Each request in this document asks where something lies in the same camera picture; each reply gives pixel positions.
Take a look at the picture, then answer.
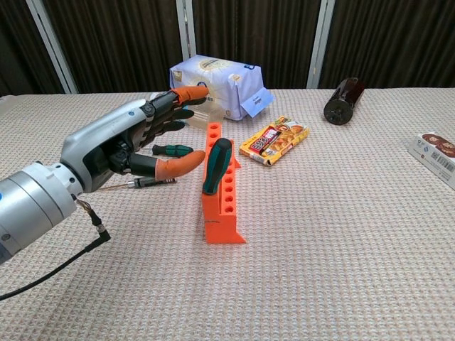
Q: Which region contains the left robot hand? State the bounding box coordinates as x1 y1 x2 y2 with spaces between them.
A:
59 85 210 195

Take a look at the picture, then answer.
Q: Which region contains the black metal-handled precision screwdriver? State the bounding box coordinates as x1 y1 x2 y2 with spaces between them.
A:
101 177 178 191

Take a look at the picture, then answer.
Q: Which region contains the green black striped screwdriver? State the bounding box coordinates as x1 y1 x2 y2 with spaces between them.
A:
151 144 195 158

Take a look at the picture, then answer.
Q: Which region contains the large teal-handled screwdriver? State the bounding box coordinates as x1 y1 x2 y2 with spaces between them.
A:
201 137 234 196

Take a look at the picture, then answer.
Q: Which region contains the orange test tube rack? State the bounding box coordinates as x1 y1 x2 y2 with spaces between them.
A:
201 122 248 246

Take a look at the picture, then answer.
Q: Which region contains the dark pleated curtain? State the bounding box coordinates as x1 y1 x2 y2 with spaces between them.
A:
41 0 186 94
191 0 323 90
0 0 68 97
318 0 455 90

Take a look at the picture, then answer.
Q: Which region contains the clear bottle with blue label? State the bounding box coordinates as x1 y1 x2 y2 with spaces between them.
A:
149 91 214 127

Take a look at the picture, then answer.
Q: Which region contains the lavender soft package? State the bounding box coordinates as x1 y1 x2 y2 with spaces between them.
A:
168 54 276 122

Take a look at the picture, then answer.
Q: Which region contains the yellow curry box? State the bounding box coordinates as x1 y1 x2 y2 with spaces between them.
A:
238 116 311 167

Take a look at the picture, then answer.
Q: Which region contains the brown glass bottle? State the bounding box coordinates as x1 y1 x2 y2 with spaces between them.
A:
323 76 367 126

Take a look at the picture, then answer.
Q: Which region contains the beige woven table cloth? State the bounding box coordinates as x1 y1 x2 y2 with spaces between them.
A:
0 87 455 341

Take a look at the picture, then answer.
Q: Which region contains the long white cookie box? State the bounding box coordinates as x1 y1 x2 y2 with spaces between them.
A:
406 132 455 193

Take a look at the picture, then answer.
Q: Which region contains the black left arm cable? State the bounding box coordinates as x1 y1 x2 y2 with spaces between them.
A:
0 200 111 302

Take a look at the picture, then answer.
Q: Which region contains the white metal frame post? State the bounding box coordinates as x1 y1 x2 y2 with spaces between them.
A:
176 0 198 61
25 0 79 94
306 0 337 90

